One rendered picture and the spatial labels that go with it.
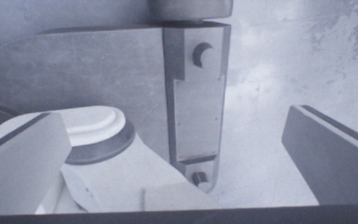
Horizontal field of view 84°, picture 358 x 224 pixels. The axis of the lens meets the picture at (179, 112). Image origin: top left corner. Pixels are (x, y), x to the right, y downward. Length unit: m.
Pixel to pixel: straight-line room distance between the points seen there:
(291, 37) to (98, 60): 0.62
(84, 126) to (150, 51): 0.21
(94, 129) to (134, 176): 0.10
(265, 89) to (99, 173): 0.66
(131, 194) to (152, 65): 0.28
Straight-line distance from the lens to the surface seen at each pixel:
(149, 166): 0.32
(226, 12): 0.48
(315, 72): 0.94
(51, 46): 0.48
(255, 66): 0.76
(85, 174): 0.34
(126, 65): 0.46
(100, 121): 0.36
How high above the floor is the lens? 0.62
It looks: 60 degrees down
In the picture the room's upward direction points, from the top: 155 degrees clockwise
